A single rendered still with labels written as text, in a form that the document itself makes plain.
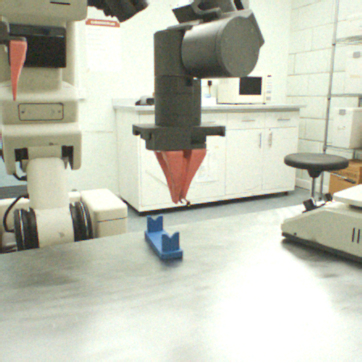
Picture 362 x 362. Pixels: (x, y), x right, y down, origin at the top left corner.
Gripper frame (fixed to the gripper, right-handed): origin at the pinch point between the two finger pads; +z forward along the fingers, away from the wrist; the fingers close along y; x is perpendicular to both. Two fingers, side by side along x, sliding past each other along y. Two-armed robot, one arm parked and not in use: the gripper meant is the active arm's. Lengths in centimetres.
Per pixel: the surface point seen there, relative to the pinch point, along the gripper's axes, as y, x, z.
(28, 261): -18.9, 8.8, 9.9
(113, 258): -7.7, 5.5, 9.9
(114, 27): 45, 295, -68
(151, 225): -0.5, 11.5, 7.9
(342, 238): 22.5, -5.1, 6.8
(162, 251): -1.1, 3.4, 8.9
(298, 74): 242, 299, -33
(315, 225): 21.0, -1.3, 6.0
